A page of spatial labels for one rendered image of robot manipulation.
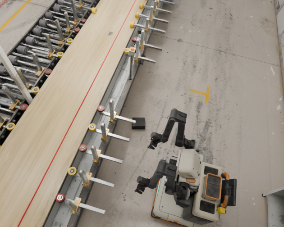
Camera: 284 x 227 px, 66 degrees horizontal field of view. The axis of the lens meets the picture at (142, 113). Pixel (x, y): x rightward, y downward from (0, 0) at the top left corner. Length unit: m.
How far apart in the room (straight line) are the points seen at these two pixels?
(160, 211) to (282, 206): 1.64
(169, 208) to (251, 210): 1.19
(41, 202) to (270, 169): 3.08
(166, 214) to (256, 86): 2.93
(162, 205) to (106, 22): 2.67
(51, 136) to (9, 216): 0.77
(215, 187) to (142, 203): 1.10
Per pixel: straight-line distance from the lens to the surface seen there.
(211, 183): 2.31
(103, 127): 2.18
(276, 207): 3.51
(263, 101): 4.46
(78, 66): 2.92
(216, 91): 4.15
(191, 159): 1.80
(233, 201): 2.32
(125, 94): 2.85
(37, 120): 2.57
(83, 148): 2.30
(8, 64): 2.38
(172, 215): 2.80
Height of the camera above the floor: 3.00
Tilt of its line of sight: 58 degrees down
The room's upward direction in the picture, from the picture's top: 9 degrees clockwise
